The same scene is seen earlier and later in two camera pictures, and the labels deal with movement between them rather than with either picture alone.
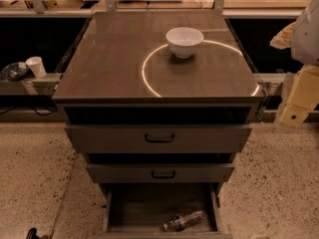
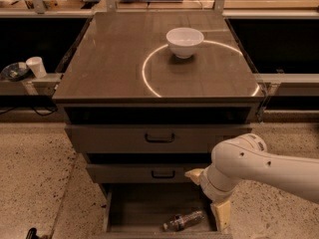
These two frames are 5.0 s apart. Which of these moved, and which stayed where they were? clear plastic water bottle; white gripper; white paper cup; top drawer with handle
Moved: white gripper
Stayed: white paper cup; clear plastic water bottle; top drawer with handle
